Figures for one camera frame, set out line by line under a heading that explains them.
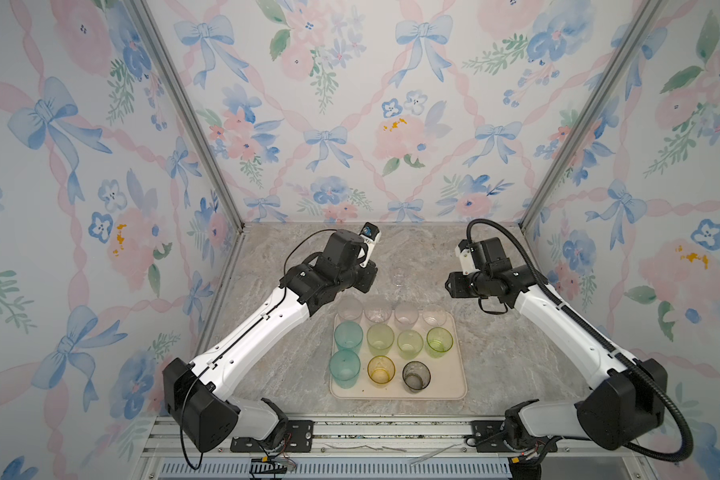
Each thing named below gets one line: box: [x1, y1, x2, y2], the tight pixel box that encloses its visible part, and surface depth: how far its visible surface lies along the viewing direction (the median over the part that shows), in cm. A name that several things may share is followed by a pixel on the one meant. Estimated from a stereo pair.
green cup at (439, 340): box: [425, 326, 454, 359], surface depth 87 cm
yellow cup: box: [367, 355, 396, 388], surface depth 83 cm
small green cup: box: [396, 329, 424, 360], surface depth 86 cm
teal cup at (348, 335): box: [334, 320, 364, 353], surface depth 87 cm
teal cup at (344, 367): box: [329, 349, 361, 389], surface depth 83 cm
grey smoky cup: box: [402, 360, 431, 394], surface depth 83 cm
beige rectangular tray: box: [329, 313, 467, 401], surface depth 84 cm
